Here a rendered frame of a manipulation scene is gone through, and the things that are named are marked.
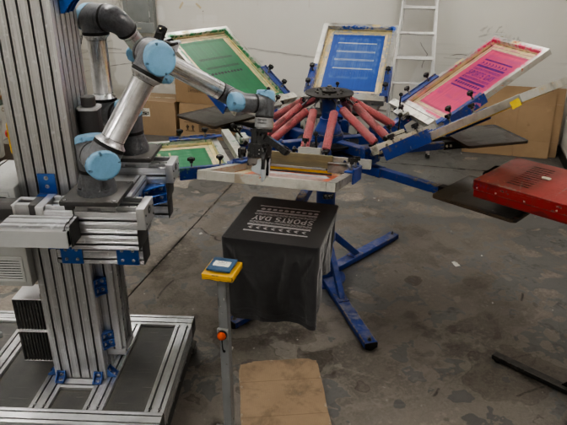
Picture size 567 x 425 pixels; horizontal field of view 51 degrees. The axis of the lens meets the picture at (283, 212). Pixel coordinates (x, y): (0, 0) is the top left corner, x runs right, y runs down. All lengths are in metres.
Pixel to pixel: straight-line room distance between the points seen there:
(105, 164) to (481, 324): 2.58
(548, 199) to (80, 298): 2.13
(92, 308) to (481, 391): 2.01
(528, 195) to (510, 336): 1.22
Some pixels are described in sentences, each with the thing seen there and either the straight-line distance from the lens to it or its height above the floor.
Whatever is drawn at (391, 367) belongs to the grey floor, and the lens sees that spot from 3.47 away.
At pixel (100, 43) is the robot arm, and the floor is 1.74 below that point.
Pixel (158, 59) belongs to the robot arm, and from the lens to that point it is 2.17.
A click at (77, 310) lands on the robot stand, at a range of 2.91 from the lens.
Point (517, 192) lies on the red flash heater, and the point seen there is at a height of 1.10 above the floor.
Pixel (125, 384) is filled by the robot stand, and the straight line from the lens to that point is 3.08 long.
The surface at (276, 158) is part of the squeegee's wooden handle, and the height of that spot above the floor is 1.15.
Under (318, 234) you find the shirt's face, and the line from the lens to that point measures 2.69.
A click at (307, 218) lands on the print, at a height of 0.95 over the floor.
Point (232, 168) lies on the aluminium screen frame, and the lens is 2.83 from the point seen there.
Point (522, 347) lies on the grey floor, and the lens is 3.82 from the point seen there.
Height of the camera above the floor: 2.14
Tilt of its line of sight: 24 degrees down
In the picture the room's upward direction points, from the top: straight up
